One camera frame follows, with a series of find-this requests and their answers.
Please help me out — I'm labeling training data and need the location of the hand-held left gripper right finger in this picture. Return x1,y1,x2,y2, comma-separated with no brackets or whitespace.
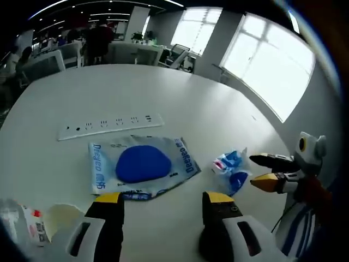
201,190,281,262

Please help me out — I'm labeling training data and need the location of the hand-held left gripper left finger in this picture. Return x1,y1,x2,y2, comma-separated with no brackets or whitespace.
67,192,125,262

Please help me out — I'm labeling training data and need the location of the blue tissue packet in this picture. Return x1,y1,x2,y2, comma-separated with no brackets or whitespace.
212,147,253,197

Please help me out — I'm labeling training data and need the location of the white paper cup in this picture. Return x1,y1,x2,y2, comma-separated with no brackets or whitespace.
47,204,86,239

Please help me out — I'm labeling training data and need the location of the blue-white wet wipes pack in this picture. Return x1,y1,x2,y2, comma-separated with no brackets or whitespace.
88,135,202,201

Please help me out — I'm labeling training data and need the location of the clear plastic water bottle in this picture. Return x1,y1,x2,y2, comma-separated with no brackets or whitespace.
0,198,52,248

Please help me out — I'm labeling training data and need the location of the white round tabletop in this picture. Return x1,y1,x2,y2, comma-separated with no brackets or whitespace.
0,64,300,262

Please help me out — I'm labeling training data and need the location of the person's right hand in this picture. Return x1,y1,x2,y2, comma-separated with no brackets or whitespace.
298,175,334,209

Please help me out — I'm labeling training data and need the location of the white power strip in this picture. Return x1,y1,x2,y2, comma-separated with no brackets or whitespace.
57,113,165,141

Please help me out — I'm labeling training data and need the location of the large bright window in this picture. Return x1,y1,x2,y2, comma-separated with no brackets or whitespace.
220,13,317,123

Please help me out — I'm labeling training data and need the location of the black office chair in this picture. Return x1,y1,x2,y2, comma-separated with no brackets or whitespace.
166,43,192,69

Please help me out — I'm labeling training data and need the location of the narrow bright window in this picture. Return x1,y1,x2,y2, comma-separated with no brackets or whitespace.
170,8,223,57

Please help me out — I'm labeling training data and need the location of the white mesh office chair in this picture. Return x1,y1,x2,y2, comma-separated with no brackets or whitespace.
23,49,66,80
58,42,84,69

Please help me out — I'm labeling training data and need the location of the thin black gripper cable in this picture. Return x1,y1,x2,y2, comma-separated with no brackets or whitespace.
271,200,291,233

